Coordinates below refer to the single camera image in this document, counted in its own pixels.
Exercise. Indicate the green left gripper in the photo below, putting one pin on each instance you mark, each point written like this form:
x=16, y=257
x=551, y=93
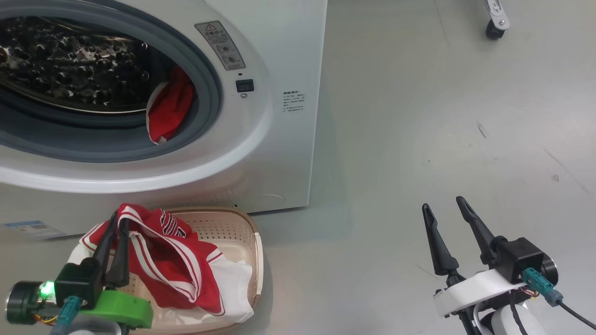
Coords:
x=125, y=309

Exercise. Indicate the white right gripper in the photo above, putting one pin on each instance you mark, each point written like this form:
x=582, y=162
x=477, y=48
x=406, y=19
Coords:
x=470, y=291

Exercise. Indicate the red jersey with white lettering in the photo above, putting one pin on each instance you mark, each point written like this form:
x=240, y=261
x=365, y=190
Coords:
x=177, y=265

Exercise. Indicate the plain red garment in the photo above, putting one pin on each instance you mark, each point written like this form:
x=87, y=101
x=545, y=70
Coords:
x=170, y=111

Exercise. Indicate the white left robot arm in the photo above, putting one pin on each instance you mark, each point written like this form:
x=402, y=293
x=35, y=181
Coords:
x=93, y=330

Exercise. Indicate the cream perforated laundry basket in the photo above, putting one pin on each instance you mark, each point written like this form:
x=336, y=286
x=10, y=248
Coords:
x=233, y=232

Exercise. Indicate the steel washing machine drum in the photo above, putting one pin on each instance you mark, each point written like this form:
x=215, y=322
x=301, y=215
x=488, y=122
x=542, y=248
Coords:
x=70, y=60

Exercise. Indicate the white front-load washing machine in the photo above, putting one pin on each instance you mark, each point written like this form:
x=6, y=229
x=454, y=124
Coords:
x=279, y=46

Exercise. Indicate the blue energy label sticker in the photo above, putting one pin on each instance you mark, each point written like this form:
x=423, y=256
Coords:
x=32, y=229

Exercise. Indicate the grey warning sticker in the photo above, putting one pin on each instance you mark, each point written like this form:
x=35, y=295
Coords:
x=220, y=45

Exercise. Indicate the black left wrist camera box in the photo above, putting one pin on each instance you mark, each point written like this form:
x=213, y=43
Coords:
x=77, y=284

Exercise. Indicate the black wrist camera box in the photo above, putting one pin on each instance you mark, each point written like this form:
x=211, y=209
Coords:
x=519, y=258
x=77, y=284

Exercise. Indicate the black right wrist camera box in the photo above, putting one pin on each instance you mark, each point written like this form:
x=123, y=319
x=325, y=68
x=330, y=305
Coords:
x=519, y=258

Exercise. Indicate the grey metal caster frame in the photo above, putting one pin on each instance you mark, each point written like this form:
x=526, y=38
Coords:
x=496, y=18

